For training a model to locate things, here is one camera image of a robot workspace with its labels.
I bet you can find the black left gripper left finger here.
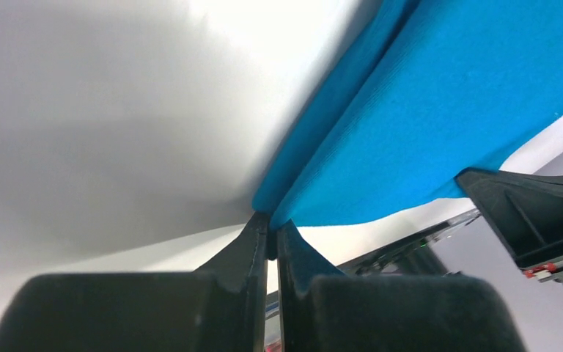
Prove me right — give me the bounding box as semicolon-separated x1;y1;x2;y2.
0;213;269;351

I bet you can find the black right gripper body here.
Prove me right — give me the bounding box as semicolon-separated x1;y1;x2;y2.
455;168;563;285

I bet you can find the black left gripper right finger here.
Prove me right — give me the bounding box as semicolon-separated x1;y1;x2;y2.
276;222;525;351

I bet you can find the blue t shirt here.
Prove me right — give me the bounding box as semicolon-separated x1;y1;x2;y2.
252;1;563;229

